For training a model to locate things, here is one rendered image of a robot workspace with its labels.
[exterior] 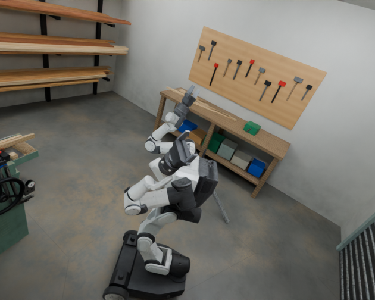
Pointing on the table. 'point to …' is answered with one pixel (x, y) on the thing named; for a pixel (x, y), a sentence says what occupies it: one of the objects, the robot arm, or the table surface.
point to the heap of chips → (24, 148)
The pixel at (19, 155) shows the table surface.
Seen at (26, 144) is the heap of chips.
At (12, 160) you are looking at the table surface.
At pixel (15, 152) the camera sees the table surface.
